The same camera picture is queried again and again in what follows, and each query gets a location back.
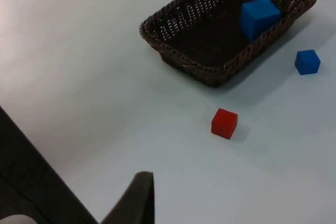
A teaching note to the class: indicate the small red cube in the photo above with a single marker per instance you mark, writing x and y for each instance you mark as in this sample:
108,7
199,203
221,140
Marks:
223,124

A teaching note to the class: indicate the large blue cube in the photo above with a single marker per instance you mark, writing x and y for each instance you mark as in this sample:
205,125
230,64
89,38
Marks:
256,18

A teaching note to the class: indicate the dark brown wicker basket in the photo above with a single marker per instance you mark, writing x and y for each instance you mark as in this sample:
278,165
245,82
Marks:
210,51

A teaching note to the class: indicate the small blue cube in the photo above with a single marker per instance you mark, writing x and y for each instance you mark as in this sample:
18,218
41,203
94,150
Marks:
307,62

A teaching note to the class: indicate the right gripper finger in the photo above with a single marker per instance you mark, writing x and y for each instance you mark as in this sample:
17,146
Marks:
139,203

